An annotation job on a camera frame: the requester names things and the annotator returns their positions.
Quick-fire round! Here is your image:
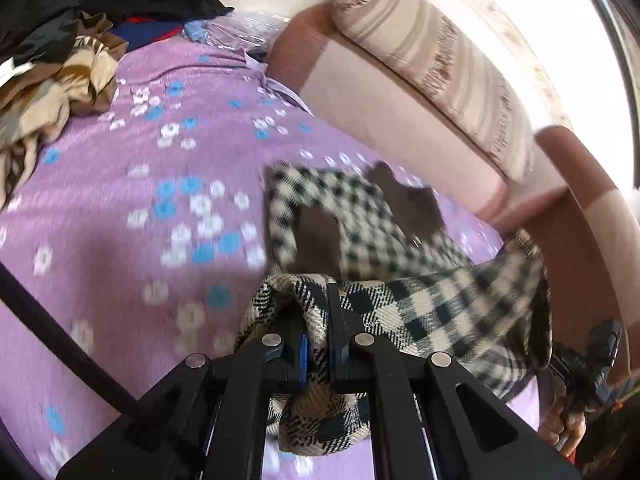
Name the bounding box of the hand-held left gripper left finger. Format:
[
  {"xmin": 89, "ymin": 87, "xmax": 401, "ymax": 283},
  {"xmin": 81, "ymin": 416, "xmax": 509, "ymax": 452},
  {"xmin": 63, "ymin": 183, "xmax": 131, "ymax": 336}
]
[{"xmin": 55, "ymin": 330, "xmax": 313, "ymax": 480}]

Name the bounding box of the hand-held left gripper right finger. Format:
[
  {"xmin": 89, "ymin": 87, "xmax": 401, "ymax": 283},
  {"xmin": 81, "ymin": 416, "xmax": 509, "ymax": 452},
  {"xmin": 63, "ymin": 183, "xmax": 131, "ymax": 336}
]
[{"xmin": 325, "ymin": 282, "xmax": 584, "ymax": 480}]

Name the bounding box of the black white checkered coat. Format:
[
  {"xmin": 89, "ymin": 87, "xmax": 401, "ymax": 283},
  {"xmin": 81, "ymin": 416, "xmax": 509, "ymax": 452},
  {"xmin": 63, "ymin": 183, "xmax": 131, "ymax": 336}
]
[{"xmin": 235, "ymin": 160, "xmax": 554, "ymax": 459}]

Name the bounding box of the person's right hand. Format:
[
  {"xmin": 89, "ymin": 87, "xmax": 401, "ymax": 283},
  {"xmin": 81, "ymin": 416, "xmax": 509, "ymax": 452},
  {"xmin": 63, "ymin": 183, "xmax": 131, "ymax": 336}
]
[{"xmin": 540, "ymin": 389, "xmax": 589, "ymax": 459}]

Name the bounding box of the purple floral bed sheet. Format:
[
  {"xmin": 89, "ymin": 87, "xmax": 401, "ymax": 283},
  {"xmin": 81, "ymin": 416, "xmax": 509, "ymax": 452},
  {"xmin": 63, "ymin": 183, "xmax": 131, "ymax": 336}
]
[{"xmin": 0, "ymin": 37, "xmax": 542, "ymax": 480}]

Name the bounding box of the striped beige pillow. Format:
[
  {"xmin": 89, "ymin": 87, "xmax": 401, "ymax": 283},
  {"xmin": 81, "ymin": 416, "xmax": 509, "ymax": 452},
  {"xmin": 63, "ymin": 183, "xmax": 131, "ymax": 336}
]
[{"xmin": 330, "ymin": 0, "xmax": 537, "ymax": 184}]

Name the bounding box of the clear plastic bag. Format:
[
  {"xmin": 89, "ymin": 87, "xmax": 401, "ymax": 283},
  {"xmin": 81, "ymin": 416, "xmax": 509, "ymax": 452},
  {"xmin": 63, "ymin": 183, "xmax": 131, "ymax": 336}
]
[{"xmin": 184, "ymin": 12, "xmax": 292, "ymax": 55}]

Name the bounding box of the blue and red cloth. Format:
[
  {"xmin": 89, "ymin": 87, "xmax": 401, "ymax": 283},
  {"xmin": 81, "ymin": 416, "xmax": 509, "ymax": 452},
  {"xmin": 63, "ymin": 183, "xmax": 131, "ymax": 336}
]
[{"xmin": 110, "ymin": 16, "xmax": 187, "ymax": 47}]

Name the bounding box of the beige brown patterned cloth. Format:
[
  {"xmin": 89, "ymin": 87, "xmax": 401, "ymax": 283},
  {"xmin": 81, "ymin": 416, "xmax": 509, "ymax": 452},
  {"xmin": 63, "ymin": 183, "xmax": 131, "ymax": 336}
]
[{"xmin": 0, "ymin": 10, "xmax": 130, "ymax": 211}]

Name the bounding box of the dark grey garment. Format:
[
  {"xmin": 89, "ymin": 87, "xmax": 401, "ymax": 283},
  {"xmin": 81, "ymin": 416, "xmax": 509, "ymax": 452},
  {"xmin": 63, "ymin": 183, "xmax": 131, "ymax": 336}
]
[{"xmin": 0, "ymin": 0, "xmax": 103, "ymax": 72}]

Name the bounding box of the black cable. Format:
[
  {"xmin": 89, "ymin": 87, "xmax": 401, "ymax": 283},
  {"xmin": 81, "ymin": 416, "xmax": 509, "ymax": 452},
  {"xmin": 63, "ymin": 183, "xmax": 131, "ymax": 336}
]
[{"xmin": 0, "ymin": 262, "xmax": 142, "ymax": 412}]

